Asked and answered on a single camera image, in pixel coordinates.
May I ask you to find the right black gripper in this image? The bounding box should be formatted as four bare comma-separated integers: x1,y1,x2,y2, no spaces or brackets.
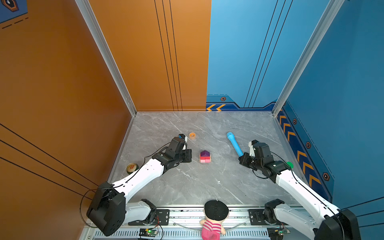
237,152,264,171

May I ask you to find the purple wood block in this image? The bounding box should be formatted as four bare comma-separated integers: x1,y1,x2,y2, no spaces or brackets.
200,151,211,158

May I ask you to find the light pink wood block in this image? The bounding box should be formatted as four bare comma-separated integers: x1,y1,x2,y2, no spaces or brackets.
200,159,211,164

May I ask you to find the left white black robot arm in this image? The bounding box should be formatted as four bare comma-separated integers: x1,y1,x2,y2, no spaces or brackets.
87,134,192,237

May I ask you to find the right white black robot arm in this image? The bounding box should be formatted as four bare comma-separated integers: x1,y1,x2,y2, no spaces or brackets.
239,140,361,240

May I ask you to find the white bottle green cap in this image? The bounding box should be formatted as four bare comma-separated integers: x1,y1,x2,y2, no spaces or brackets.
287,162,294,169

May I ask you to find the orange tape roll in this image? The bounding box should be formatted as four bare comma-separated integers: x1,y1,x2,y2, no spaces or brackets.
189,132,197,140

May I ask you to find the blue toy microphone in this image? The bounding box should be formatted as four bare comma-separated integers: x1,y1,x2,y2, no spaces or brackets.
227,132,244,157

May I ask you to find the green gold tin can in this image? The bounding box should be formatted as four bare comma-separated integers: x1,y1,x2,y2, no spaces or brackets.
126,163,138,175

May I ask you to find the doll with black hat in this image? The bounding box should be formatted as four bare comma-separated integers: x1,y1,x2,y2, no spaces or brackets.
200,200,230,240

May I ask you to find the right green circuit board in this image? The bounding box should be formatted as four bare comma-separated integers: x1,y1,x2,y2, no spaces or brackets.
267,228,291,240

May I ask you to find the green circuit board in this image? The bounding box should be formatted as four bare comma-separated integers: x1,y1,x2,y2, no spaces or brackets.
138,229,159,240
267,228,291,240

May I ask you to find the left green circuit board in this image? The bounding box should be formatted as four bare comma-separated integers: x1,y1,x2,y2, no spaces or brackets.
138,229,159,240

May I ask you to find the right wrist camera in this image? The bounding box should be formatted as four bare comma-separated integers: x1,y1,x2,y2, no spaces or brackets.
249,140,259,157

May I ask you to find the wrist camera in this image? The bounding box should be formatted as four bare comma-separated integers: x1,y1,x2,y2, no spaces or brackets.
178,134,188,144
249,140,259,157

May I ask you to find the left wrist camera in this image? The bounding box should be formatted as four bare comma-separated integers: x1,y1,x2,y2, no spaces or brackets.
178,134,188,144

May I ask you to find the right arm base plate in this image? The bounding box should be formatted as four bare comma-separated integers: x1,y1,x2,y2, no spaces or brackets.
248,209,267,226

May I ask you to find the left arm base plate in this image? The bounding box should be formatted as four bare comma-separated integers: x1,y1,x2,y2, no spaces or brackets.
128,209,170,226

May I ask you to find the aluminium front rail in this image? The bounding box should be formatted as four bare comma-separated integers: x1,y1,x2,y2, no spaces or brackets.
83,206,337,229

